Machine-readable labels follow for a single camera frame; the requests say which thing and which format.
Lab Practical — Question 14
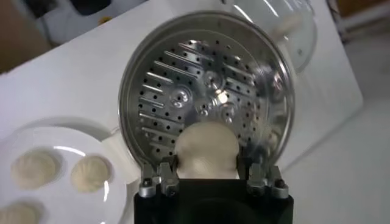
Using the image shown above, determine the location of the stainless steel steamer basket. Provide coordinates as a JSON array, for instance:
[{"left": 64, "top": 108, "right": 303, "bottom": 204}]
[{"left": 118, "top": 10, "right": 296, "bottom": 171}]

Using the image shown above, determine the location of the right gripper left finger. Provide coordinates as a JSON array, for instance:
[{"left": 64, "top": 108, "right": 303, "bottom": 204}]
[{"left": 138, "top": 155, "right": 180, "bottom": 198}]

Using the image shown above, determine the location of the glass lid with cream handle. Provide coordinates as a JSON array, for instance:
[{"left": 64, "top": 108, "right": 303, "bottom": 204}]
[{"left": 225, "top": 0, "right": 317, "bottom": 74}]

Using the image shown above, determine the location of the cream steamed baozi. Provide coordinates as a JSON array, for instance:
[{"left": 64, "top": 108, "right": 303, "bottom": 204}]
[
  {"left": 70, "top": 155, "right": 112, "bottom": 193},
  {"left": 10, "top": 150, "right": 60, "bottom": 189},
  {"left": 0, "top": 202, "right": 43, "bottom": 224},
  {"left": 174, "top": 121, "right": 241, "bottom": 180}
]

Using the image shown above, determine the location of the white and black robot base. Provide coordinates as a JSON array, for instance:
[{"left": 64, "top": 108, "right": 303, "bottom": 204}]
[{"left": 18, "top": 0, "right": 150, "bottom": 46}]

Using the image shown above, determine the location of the white round plate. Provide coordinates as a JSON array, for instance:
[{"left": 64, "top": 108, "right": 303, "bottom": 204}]
[{"left": 0, "top": 117, "right": 130, "bottom": 224}]

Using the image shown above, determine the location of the white side desk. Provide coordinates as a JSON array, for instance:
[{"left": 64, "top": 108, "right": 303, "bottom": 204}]
[{"left": 327, "top": 0, "right": 390, "bottom": 43}]

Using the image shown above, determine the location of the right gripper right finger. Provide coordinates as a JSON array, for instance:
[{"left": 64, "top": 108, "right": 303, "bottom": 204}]
[{"left": 237, "top": 156, "right": 289, "bottom": 200}]

